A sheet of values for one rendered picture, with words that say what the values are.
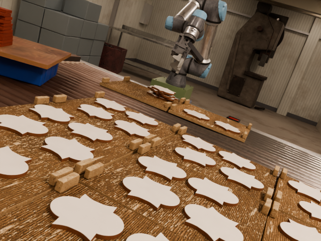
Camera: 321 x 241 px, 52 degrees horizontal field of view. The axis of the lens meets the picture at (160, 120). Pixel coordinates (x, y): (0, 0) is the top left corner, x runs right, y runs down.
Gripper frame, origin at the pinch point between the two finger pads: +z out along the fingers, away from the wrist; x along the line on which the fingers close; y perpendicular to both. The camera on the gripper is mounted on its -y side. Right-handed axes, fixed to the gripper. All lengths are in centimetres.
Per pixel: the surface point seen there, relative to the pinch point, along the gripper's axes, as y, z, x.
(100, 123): 16, 43, 44
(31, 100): 44, 45, 37
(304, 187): -58, 33, 46
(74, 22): 186, -111, -332
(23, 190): 15, 65, 93
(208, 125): -25.4, 17.4, -0.3
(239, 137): -40.8, 17.4, 4.0
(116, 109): 15.7, 33.2, 25.7
